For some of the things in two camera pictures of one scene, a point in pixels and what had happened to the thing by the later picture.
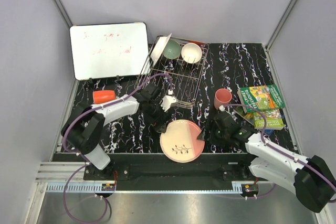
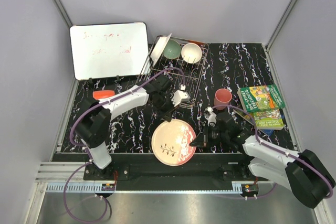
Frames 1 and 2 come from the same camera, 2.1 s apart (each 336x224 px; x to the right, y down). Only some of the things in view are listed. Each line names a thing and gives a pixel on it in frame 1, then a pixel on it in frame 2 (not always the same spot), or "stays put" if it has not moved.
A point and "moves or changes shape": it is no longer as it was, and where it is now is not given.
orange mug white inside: (102, 96) stays put
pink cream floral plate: (179, 143) moves or changes shape
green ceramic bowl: (172, 50) stays put
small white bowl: (191, 53) stays put
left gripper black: (159, 125) -> (168, 117)
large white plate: (159, 44) stays put
